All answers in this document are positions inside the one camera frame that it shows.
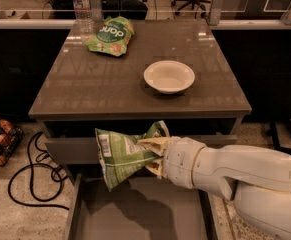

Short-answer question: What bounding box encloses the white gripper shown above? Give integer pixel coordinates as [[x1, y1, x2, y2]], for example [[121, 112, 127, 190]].
[[138, 136, 206, 189]]

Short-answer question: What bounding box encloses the green jalapeno chip bag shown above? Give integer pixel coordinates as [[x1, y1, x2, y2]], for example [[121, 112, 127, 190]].
[[95, 121, 170, 191]]

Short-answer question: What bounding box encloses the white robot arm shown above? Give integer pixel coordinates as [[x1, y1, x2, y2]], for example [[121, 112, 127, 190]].
[[139, 137, 291, 240]]

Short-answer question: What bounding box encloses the grey middle drawer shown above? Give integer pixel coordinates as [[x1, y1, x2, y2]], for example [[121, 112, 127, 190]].
[[64, 172, 220, 240]]

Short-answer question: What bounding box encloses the grey drawer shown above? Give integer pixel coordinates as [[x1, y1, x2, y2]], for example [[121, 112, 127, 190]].
[[64, 172, 220, 240], [45, 135, 237, 165]]

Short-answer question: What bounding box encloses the grey top drawer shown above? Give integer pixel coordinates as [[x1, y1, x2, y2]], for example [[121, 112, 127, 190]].
[[45, 135, 237, 165]]

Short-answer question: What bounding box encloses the grey drawer cabinet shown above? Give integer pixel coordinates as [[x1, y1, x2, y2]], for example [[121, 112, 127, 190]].
[[28, 18, 253, 240]]

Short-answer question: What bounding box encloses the green snack bag on counter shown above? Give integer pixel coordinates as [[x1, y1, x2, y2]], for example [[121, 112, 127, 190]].
[[85, 16, 134, 57]]

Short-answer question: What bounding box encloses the white bowl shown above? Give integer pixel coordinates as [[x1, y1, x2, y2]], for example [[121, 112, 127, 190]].
[[143, 60, 195, 94]]

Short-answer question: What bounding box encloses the black stand leg with caster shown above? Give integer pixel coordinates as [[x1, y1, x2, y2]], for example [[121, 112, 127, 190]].
[[265, 121, 291, 160]]

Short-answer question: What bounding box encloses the clear plastic water bottle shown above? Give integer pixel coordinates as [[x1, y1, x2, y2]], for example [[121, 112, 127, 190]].
[[72, 0, 94, 39]]

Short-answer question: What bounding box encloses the brown bottle in basket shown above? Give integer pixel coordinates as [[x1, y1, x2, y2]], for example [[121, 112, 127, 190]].
[[0, 119, 16, 135]]

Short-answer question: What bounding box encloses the orange item in basket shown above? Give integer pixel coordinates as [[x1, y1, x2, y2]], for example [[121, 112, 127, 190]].
[[0, 133, 12, 147]]

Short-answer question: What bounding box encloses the black office chair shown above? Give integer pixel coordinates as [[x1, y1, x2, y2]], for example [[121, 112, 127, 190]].
[[171, 0, 210, 17]]

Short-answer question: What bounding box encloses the black wire basket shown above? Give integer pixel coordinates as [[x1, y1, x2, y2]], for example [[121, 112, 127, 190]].
[[0, 119, 24, 167]]

